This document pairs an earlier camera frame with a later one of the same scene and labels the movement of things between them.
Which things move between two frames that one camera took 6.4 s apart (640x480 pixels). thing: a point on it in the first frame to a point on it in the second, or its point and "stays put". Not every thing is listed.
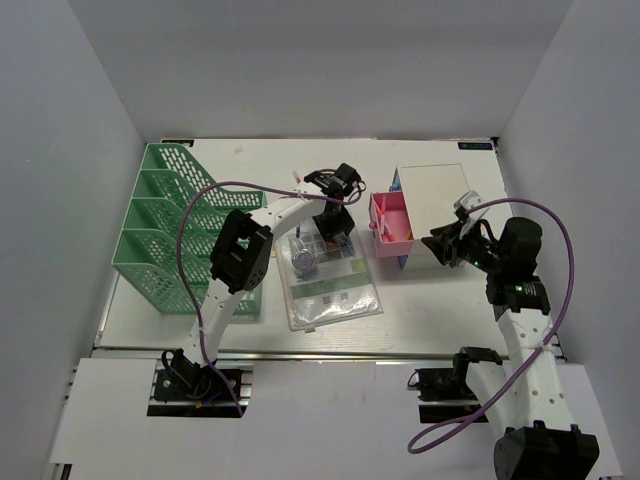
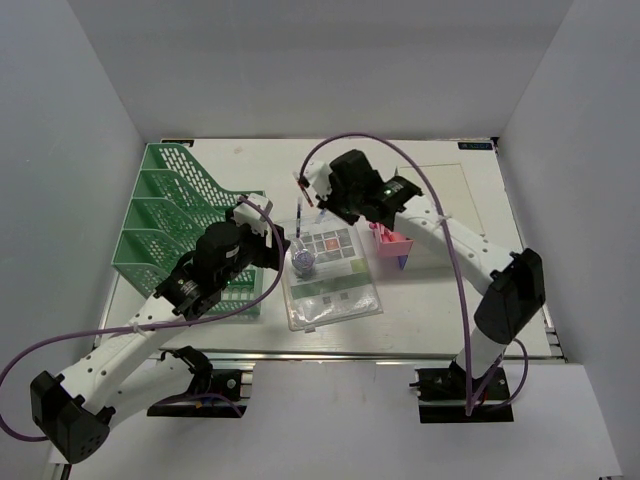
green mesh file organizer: [173, 220] stays put
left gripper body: [334, 222] to [257, 251]
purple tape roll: [303, 262] stays put
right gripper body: [478, 249] to [344, 204]
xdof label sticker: [475, 146] stays put
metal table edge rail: [343, 355] stays put
